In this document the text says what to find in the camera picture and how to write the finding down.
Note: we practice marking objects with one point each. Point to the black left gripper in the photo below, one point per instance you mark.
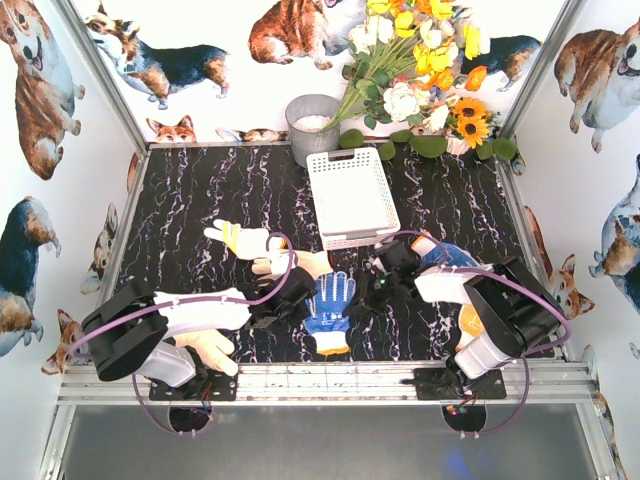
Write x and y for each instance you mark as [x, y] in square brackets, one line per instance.
[298, 290]

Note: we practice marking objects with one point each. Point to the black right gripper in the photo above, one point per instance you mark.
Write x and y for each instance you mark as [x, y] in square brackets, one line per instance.
[373, 288]

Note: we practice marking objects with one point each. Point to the blue dotted white glove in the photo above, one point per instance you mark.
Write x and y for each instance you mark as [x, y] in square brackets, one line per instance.
[327, 324]

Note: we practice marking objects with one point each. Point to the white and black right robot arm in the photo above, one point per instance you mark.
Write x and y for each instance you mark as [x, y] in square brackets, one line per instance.
[514, 310]

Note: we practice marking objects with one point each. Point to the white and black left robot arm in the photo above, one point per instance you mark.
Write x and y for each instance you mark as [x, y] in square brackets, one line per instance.
[128, 333]

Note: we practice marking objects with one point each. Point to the white plastic storage basket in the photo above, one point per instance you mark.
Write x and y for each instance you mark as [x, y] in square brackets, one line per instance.
[352, 198]

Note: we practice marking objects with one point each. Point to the plain white cotton glove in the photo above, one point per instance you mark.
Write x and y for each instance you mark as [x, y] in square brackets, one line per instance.
[275, 264]

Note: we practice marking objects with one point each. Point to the white glove with yellow stripes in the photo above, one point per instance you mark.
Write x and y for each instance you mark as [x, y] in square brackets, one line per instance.
[245, 243]

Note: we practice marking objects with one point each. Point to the cream leather glove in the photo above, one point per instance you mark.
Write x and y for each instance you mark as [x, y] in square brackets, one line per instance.
[213, 348]

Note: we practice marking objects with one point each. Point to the yellow dotted glove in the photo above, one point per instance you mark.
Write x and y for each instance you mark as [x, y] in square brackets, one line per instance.
[469, 324]

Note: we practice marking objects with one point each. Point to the grey metal bucket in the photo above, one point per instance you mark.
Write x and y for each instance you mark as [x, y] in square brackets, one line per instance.
[308, 117]

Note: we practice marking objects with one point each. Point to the artificial flower bouquet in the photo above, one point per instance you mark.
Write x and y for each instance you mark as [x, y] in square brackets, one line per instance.
[418, 63]

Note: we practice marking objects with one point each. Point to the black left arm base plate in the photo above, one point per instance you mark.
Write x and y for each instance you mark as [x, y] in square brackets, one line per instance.
[207, 384]

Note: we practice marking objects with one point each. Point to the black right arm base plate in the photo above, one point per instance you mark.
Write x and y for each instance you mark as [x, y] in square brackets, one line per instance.
[445, 384]

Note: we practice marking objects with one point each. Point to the aluminium front rail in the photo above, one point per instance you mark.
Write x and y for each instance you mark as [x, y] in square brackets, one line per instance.
[549, 381]

